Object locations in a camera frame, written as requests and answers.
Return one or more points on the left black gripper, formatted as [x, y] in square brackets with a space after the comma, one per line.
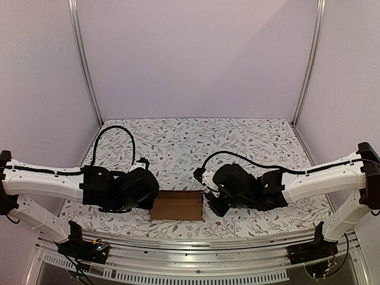
[148, 203]

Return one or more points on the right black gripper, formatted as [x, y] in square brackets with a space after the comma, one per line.
[216, 206]

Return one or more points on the brown cardboard paper box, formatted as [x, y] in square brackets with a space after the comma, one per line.
[178, 205]

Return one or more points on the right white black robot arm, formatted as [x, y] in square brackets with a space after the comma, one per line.
[358, 172]

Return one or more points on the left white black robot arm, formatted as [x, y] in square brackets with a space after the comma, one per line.
[110, 191]

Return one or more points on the floral patterned table mat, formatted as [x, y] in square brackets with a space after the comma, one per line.
[175, 148]

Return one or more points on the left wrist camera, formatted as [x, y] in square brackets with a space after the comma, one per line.
[141, 163]

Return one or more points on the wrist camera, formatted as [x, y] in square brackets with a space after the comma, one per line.
[141, 163]
[205, 178]

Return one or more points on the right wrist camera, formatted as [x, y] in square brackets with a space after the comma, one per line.
[205, 178]

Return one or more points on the aluminium front rail frame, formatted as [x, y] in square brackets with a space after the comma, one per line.
[246, 260]

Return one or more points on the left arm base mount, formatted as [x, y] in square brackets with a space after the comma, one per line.
[76, 247]

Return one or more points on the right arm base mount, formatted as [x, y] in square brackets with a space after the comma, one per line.
[310, 251]

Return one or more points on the right aluminium corner post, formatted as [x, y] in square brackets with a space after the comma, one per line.
[313, 52]

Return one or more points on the aluminium corner post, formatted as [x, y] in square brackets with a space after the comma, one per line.
[313, 52]
[83, 62]

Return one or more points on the left aluminium corner post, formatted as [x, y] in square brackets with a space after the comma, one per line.
[83, 62]

